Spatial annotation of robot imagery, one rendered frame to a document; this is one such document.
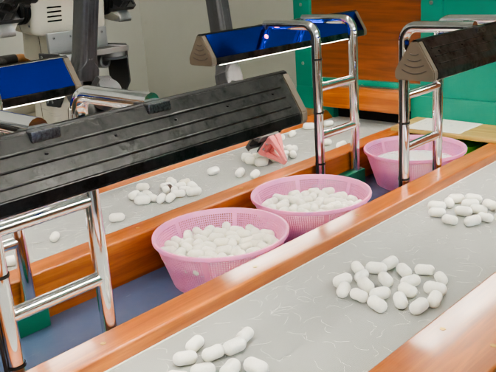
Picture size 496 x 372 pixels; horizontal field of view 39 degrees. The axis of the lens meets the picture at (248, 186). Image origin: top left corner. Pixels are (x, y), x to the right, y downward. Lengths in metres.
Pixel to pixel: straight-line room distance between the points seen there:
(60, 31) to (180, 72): 1.96
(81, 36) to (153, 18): 2.48
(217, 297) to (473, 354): 0.40
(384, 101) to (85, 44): 0.94
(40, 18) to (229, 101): 1.37
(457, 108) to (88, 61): 1.07
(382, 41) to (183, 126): 1.49
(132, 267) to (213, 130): 0.60
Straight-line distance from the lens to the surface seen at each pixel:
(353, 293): 1.12
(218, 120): 0.87
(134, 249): 1.39
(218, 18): 1.94
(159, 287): 1.36
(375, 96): 2.22
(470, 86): 2.13
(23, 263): 1.23
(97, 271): 1.02
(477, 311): 1.06
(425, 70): 1.27
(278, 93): 0.95
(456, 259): 1.28
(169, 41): 4.16
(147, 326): 1.04
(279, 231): 1.39
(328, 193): 1.63
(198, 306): 1.08
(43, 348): 1.23
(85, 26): 1.76
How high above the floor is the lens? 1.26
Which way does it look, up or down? 18 degrees down
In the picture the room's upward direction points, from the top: 4 degrees counter-clockwise
